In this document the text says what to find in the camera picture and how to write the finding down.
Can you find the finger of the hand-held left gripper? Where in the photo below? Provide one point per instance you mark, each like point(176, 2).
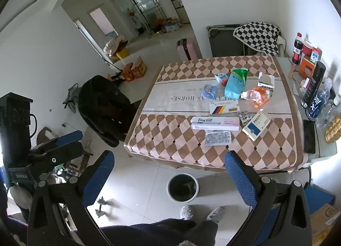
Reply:
point(61, 155)
point(69, 137)

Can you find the grey folding bed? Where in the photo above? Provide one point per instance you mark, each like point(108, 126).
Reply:
point(221, 46)

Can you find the grey green bag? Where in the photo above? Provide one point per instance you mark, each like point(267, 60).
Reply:
point(69, 96)

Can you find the clear plastic bottle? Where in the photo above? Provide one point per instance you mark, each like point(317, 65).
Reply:
point(329, 114)

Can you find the black smartphone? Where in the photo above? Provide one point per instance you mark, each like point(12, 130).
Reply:
point(309, 136)

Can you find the small red packet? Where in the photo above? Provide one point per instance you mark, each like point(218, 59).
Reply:
point(225, 83)

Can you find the grey slipper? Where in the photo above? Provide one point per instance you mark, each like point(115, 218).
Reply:
point(215, 214)
point(186, 211)

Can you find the blue label water bottle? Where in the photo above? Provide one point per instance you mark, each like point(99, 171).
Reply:
point(318, 104)

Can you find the interior door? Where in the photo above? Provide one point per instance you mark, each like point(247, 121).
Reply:
point(102, 22)

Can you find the large silver blister pack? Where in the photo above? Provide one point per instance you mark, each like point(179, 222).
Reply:
point(218, 138)

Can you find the diamond pattern tablecloth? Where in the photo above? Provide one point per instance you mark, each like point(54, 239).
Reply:
point(173, 96)

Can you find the orange gift carton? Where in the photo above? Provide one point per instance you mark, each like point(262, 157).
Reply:
point(128, 73)
point(140, 69)

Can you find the orange plastic wrapper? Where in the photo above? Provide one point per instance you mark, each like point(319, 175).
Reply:
point(264, 99)

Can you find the person's right leg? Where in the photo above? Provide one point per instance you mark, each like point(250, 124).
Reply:
point(205, 232)

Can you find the cola bottle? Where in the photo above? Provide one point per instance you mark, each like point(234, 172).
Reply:
point(296, 51)

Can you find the orange box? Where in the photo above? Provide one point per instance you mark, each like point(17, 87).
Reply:
point(307, 68)

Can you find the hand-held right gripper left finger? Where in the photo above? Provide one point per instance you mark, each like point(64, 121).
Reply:
point(98, 175)

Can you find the cardboard box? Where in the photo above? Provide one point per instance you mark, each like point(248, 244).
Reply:
point(323, 216)

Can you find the white and blue medicine box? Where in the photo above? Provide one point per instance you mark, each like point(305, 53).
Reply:
point(255, 127)

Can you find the pile of clothes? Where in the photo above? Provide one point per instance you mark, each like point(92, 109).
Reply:
point(114, 44)

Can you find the person's left leg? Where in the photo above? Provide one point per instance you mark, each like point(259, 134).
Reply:
point(149, 234)

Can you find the red cup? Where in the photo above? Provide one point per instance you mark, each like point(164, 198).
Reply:
point(307, 48)

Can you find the white table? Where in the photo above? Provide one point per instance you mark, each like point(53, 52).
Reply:
point(321, 152)

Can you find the blue printed wrapper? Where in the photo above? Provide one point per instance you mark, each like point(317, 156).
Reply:
point(209, 91)

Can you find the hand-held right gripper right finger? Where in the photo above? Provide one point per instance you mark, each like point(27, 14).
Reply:
point(239, 179)

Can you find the dark wooden stool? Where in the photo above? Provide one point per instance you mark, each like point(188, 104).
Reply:
point(85, 159)

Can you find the grey right slipper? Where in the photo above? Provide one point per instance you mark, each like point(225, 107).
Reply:
point(215, 214)

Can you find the white box with striped label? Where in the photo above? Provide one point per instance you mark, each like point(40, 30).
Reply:
point(223, 107)

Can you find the long white pink box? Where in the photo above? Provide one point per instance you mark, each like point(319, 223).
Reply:
point(213, 124)

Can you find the black office chair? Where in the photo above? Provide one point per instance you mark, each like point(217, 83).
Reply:
point(101, 107)

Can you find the pink suitcase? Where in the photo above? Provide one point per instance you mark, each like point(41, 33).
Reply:
point(186, 48)

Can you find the white round trash bin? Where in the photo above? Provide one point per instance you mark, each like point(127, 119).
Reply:
point(183, 187)

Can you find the teal foil bag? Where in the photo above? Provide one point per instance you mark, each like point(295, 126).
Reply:
point(234, 86)

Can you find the small blue box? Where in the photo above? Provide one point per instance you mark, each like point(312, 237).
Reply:
point(220, 76)

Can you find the person's leg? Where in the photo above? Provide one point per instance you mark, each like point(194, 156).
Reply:
point(149, 234)
point(205, 232)

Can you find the small dumbbell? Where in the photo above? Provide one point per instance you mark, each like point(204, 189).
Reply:
point(102, 206)

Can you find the pile of boxes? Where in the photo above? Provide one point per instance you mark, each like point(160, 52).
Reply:
point(167, 25)

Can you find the small silver blister pack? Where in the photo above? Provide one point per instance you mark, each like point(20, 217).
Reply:
point(244, 116)

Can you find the glass sliding door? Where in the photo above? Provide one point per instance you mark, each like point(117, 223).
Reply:
point(149, 3)

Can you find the black white checkered blanket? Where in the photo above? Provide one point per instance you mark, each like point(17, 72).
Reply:
point(255, 35)

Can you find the crumpled pink plastic wrapper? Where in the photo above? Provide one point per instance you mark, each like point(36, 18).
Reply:
point(249, 96)

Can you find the blue white milk carton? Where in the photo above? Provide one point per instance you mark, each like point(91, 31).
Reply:
point(315, 56)

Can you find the gold box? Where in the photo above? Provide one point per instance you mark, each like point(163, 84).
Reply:
point(334, 130)

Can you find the grey left slipper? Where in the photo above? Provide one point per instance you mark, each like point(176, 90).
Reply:
point(186, 211)

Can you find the black spray can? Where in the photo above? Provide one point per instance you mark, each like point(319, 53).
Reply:
point(313, 86)

